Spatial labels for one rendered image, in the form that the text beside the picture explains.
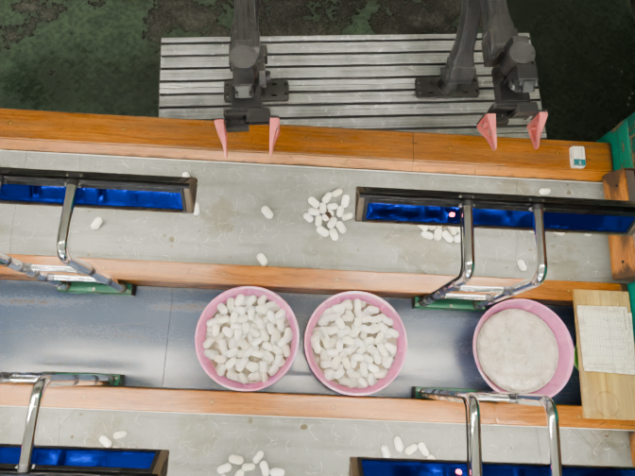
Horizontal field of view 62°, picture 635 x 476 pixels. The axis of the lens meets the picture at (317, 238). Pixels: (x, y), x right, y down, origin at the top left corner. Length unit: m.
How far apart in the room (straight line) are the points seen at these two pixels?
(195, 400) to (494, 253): 0.89
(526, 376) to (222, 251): 0.88
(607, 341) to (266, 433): 0.92
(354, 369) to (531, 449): 0.49
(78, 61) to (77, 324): 1.46
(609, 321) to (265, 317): 0.91
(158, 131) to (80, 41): 1.26
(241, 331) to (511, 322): 0.73
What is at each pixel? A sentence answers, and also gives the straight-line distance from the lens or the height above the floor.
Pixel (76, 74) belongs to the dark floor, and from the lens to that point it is 2.71.
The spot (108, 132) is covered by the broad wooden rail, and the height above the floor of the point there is 0.76.
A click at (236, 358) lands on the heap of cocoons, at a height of 0.72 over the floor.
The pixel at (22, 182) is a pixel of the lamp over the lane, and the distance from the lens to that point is 1.26.
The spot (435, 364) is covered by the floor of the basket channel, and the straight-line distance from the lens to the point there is 1.54.
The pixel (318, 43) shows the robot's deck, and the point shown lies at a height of 0.67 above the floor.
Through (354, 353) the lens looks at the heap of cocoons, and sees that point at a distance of 1.45.
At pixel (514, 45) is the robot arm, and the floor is 1.17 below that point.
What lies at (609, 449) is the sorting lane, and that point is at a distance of 1.65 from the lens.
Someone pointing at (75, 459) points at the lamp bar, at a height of 1.08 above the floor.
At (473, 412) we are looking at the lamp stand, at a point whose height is 1.12.
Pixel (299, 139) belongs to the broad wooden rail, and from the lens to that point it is 1.54.
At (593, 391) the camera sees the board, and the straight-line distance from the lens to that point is 1.58.
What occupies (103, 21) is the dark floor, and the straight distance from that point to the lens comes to 2.83.
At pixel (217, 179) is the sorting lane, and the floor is 0.74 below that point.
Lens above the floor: 2.16
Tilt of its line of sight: 75 degrees down
